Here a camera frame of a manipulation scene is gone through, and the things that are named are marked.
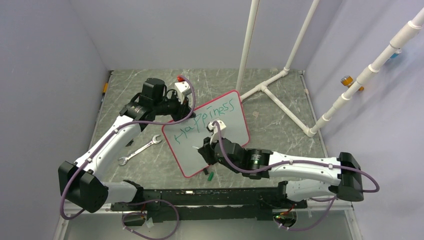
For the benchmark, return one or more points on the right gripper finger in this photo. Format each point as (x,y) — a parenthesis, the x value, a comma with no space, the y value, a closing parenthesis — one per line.
(207,146)
(206,155)

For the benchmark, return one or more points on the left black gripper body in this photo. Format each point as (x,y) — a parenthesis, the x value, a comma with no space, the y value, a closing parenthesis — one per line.
(174,107)

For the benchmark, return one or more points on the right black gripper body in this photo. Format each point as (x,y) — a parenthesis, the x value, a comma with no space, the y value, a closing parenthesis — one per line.
(216,159)

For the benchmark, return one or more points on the pink framed whiteboard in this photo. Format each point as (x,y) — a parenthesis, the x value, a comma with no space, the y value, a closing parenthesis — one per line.
(185,138)

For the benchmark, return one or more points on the green marker cap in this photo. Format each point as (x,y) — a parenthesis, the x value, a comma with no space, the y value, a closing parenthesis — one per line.
(210,176)

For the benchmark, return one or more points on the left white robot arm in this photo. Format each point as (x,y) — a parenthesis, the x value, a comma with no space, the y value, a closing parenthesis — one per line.
(80,180)

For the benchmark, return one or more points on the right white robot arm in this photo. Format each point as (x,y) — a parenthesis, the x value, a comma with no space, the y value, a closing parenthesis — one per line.
(307,178)

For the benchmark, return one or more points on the silver open-end wrench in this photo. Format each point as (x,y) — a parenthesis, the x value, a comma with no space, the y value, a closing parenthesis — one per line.
(156,139)

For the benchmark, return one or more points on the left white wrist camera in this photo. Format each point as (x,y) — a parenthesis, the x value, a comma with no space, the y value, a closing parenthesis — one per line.
(183,88)

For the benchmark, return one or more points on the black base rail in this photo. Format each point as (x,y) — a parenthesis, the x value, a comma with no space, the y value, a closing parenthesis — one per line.
(260,203)

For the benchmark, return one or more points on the white PVC pipe frame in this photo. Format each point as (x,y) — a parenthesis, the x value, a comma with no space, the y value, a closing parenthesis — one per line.
(282,36)

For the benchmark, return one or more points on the aluminium extrusion rail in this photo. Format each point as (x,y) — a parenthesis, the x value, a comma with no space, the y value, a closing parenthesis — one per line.
(71,208)

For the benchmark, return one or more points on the orange wall knob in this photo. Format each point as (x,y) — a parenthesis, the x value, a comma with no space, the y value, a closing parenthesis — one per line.
(347,81)

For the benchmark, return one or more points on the blue wall knob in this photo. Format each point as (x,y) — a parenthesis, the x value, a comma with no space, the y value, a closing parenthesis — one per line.
(396,53)

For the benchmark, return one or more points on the white diagonal pipe rail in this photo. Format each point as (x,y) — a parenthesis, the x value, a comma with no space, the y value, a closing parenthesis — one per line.
(403,36)

